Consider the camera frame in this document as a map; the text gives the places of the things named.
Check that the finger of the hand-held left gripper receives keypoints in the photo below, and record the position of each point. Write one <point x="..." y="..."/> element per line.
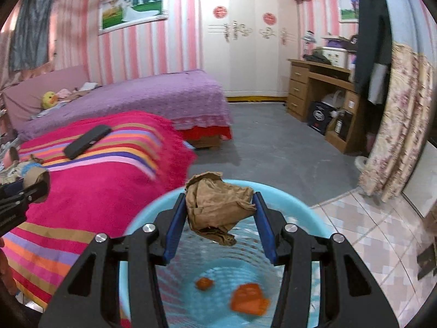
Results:
<point x="30" y="193"/>
<point x="12" y="220"/>

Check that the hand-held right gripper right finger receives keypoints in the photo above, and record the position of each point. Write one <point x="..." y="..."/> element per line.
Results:
<point x="267" y="229"/>

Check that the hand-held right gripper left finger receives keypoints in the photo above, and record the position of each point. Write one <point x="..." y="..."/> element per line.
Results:
<point x="174" y="227"/>

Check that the cardboard tube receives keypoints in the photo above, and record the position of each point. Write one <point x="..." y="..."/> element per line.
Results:
<point x="36" y="176"/>

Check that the brown paper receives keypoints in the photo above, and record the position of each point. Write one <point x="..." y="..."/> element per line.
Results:
<point x="215" y="205"/>

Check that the blue plastic basket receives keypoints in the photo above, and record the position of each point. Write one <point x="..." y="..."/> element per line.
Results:
<point x="218" y="266"/>

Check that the small orange peel piece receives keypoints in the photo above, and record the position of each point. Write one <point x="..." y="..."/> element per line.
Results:
<point x="204" y="284"/>

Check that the pink striped blanket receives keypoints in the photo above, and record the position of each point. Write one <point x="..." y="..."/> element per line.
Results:
<point x="102" y="191"/>

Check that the large orange peel piece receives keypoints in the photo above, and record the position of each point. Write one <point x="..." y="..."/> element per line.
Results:
<point x="249" y="299"/>

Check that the black phone case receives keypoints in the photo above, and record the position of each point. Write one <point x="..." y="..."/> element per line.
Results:
<point x="87" y="141"/>

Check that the yellow duck plush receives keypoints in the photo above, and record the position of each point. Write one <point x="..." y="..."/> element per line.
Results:
<point x="48" y="99"/>

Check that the pink cloth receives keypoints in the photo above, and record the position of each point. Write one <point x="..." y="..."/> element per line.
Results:
<point x="64" y="93"/>

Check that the pink bed headboard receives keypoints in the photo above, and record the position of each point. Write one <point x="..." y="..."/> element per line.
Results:
<point x="41" y="82"/>

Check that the white cloth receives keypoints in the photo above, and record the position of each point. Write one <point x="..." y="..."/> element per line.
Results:
<point x="89" y="86"/>

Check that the black box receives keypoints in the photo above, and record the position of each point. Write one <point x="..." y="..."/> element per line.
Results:
<point x="319" y="118"/>

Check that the dark bottle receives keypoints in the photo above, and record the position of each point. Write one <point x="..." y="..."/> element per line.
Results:
<point x="340" y="123"/>

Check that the purple covered bed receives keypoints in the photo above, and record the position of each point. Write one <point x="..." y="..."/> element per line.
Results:
<point x="153" y="99"/>

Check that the wooden desk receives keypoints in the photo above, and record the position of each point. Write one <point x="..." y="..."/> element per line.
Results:
<point x="300" y="85"/>

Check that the grey window curtain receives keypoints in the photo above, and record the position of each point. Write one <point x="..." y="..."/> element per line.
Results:
<point x="30" y="27"/>

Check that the floral door curtain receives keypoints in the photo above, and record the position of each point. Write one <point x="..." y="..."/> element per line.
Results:
<point x="399" y="116"/>

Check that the dark cloth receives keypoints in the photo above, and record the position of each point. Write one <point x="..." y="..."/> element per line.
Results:
<point x="315" y="58"/>

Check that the white wardrobe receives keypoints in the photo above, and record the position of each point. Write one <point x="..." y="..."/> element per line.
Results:
<point x="245" y="47"/>

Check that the white box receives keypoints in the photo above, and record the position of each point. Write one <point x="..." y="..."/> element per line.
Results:
<point x="336" y="56"/>

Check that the silver desk lamp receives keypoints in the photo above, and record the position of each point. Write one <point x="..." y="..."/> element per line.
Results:
<point x="308" y="39"/>

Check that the dark hanging jacket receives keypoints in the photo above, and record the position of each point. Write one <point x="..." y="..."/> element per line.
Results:
<point x="372" y="34"/>

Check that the framed wall poster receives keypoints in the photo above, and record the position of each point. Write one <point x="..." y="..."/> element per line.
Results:
<point x="133" y="8"/>

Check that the small wall poster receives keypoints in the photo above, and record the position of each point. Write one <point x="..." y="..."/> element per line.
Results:
<point x="348" y="5"/>

